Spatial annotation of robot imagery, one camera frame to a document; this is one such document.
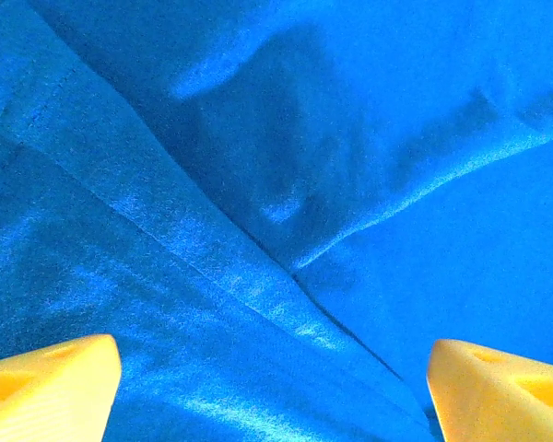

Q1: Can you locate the blue t-shirt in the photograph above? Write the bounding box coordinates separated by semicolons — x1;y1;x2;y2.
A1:
0;0;553;442

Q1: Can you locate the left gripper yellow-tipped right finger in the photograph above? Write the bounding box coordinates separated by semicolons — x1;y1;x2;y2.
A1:
425;338;553;442

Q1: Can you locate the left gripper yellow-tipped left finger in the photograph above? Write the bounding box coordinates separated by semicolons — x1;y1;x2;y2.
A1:
0;333;124;442

